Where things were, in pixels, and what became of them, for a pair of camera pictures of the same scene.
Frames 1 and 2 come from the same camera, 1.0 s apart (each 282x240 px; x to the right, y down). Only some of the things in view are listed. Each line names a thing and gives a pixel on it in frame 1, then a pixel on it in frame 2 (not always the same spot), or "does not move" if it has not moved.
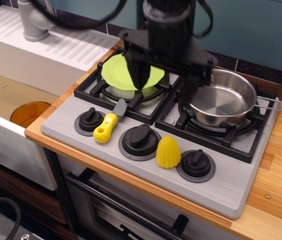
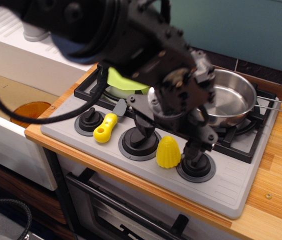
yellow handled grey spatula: (102, 134) does not move
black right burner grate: (239, 141) does not move
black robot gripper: (179, 54) -> (180, 104)
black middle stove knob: (139, 143) does not move
